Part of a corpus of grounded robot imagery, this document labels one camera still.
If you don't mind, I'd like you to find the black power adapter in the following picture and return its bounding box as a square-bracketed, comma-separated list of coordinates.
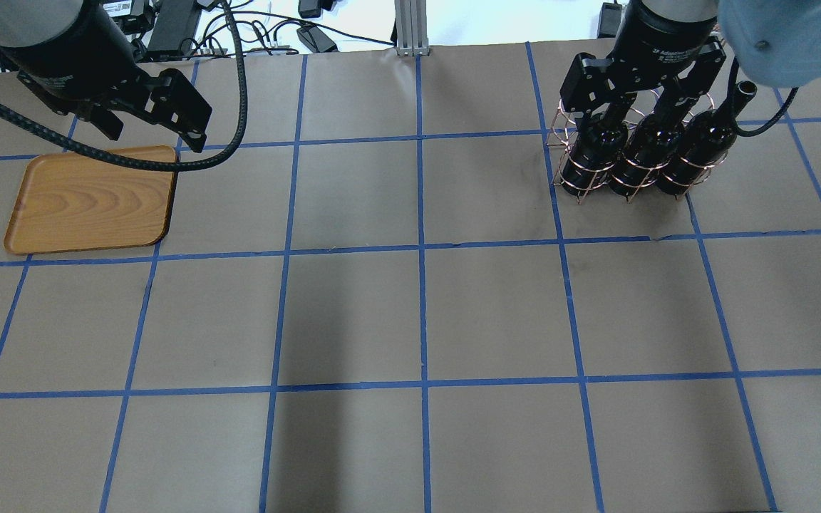
[296, 26, 339, 54]

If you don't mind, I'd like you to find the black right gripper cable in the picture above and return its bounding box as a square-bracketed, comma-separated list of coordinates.
[728, 57, 800, 138]

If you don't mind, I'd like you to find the aluminium frame post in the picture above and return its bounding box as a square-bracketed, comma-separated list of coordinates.
[394, 0, 431, 56]

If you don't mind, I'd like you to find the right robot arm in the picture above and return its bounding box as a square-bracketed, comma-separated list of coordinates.
[560, 1, 821, 123]

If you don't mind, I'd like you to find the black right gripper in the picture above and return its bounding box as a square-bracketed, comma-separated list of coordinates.
[559, 4, 726, 130]

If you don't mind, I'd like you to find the black power brick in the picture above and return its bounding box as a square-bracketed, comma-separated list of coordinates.
[145, 1, 202, 61]

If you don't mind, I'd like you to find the copper wire bottle basket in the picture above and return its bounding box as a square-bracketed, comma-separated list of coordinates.
[545, 88, 721, 202]

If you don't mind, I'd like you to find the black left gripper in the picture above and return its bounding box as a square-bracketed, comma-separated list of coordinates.
[0, 9, 212, 153]

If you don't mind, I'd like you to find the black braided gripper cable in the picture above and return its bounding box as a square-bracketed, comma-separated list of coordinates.
[0, 0, 249, 172]

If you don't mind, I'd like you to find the wooden tray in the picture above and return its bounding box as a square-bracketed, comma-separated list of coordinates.
[3, 152, 178, 254]

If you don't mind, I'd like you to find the dark wine bottle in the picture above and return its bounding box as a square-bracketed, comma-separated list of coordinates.
[609, 92, 684, 200]
[655, 79, 757, 196]
[561, 93, 636, 199]

